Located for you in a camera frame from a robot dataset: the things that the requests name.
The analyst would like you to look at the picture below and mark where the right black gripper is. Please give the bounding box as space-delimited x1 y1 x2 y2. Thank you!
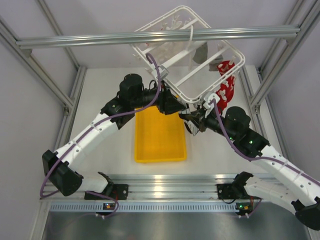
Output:
186 106 238 141

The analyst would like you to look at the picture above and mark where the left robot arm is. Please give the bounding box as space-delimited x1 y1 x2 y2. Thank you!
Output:
42 73 187 199

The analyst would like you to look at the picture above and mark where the grey sock on hanger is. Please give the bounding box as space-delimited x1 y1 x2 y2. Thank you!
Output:
192 42 224 72

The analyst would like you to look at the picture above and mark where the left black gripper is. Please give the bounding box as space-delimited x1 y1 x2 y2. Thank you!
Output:
131 79 186 115

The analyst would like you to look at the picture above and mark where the red sock clipped on hanger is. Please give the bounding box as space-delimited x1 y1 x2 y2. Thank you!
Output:
215 60 237 113

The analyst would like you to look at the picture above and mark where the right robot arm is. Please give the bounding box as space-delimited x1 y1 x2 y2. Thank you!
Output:
179 106 320 231

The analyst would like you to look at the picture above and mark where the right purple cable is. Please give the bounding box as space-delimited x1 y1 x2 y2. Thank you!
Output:
209 99 320 187

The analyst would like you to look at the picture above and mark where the white plastic clip hanger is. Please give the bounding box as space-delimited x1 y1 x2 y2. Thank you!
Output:
131 5 246 104

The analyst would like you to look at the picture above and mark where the yellow plastic tray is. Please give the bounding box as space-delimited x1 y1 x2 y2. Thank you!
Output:
134 106 187 164

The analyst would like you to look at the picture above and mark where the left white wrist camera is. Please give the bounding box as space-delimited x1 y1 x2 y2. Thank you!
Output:
155 65 169 81

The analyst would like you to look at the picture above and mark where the striped black white sock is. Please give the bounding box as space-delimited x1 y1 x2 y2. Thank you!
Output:
183 119 200 136

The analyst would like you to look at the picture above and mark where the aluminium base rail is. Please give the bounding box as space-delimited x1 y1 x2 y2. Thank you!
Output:
39 173 313 213

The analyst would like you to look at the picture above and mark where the aluminium top crossbar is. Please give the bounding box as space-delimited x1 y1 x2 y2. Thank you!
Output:
16 25 301 49

